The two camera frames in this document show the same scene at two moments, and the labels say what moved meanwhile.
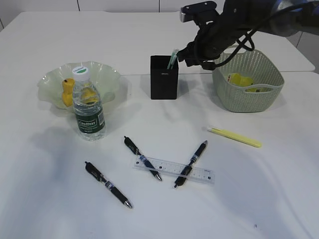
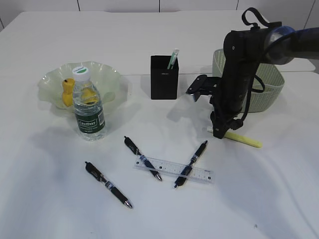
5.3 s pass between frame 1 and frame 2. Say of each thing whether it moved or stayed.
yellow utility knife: stayed
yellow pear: stayed
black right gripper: moved
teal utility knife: stayed
